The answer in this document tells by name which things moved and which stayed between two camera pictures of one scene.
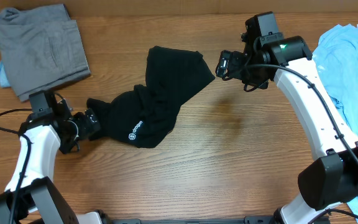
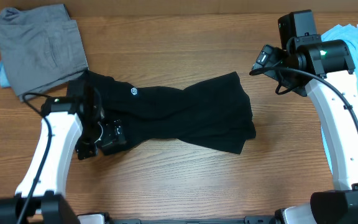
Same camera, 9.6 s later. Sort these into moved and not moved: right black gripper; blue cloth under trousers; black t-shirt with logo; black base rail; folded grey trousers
Moved: black t-shirt with logo; right black gripper
Not moved: folded grey trousers; black base rail; blue cloth under trousers
